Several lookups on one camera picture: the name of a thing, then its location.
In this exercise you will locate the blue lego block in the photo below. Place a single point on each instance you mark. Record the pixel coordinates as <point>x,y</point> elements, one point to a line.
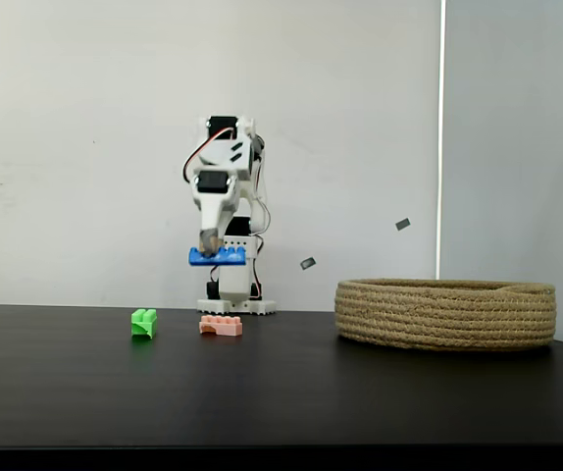
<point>227,257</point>

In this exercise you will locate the white vertical wall strip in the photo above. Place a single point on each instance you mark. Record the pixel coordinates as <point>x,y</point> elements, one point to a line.
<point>442,147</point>

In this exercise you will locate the pink lego block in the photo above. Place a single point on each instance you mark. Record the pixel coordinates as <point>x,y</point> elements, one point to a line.
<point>225,328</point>

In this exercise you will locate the green lego block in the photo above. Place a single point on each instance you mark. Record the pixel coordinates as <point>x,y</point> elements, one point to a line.
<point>143,326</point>

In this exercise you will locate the grey tape piece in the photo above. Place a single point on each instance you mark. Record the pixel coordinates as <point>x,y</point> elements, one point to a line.
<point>308,263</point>
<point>403,224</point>

